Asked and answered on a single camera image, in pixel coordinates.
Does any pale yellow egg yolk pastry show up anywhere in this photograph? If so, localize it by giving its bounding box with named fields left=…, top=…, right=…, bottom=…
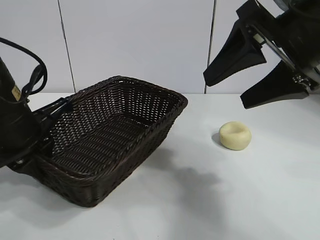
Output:
left=219, top=121, right=253, bottom=152

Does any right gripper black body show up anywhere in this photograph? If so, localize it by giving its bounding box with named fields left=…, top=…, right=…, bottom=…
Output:
left=235, top=0, right=320, bottom=93

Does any dark brown wicker basket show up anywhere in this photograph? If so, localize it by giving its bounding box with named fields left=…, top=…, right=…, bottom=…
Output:
left=32, top=76, right=189, bottom=208

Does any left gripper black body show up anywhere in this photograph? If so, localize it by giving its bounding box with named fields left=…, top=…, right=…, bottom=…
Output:
left=0, top=101, right=42, bottom=172

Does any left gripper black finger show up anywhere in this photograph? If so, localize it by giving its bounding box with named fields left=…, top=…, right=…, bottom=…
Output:
left=31, top=98, right=74, bottom=121
left=6, top=139, right=55, bottom=176

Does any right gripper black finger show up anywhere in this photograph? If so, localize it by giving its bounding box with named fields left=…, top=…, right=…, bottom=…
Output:
left=240, top=61, right=309, bottom=110
left=202, top=21, right=267, bottom=88

